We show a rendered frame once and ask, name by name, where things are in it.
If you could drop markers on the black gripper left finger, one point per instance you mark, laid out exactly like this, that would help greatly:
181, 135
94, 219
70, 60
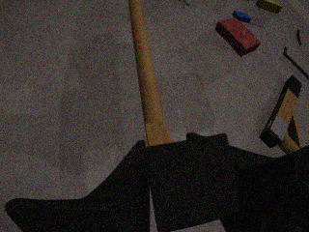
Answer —
121, 203

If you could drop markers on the red rectangular block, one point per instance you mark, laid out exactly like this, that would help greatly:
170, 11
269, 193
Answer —
237, 36

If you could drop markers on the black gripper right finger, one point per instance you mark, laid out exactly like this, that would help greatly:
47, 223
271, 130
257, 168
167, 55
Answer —
263, 184

